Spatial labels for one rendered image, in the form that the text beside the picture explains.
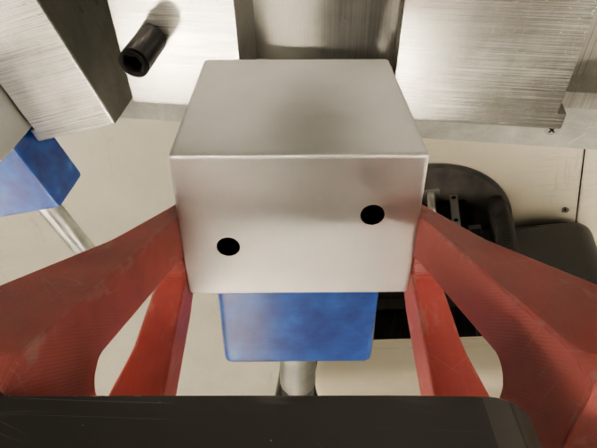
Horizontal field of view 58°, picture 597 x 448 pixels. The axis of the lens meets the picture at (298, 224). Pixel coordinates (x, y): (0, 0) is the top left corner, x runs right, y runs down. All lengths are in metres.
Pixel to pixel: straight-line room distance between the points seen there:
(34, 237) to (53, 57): 1.64
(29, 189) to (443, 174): 0.81
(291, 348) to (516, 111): 0.11
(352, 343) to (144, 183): 1.39
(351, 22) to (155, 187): 1.34
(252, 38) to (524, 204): 0.89
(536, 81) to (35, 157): 0.23
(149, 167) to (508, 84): 1.33
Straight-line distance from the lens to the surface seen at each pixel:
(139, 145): 1.45
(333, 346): 0.16
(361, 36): 0.21
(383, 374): 0.53
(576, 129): 0.32
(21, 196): 0.31
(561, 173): 1.03
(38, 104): 0.29
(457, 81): 0.19
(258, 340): 0.15
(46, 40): 0.26
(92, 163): 1.55
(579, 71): 0.23
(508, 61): 0.19
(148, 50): 0.19
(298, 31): 0.21
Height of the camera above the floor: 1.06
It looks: 45 degrees down
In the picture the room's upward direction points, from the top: 169 degrees counter-clockwise
